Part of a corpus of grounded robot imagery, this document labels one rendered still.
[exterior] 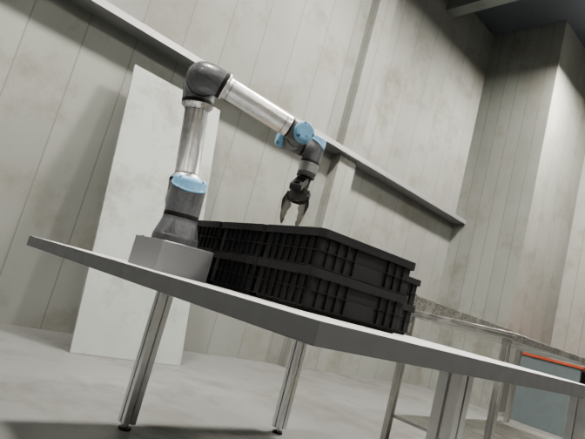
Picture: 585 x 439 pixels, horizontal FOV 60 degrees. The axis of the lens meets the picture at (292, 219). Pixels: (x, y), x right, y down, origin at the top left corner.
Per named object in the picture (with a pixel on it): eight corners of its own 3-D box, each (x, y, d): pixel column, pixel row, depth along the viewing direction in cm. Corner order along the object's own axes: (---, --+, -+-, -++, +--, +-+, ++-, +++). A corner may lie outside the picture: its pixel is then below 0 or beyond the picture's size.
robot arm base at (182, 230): (163, 239, 156) (171, 208, 157) (143, 236, 168) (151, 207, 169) (205, 250, 165) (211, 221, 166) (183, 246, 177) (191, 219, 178)
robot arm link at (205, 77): (200, 44, 168) (322, 123, 179) (196, 56, 178) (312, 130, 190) (183, 72, 165) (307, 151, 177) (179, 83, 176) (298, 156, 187)
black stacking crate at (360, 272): (313, 270, 135) (324, 229, 137) (256, 260, 160) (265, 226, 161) (409, 300, 157) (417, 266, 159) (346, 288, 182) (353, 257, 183)
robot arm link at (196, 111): (164, 212, 172) (188, 58, 177) (162, 214, 186) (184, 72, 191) (199, 217, 175) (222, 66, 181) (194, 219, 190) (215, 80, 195)
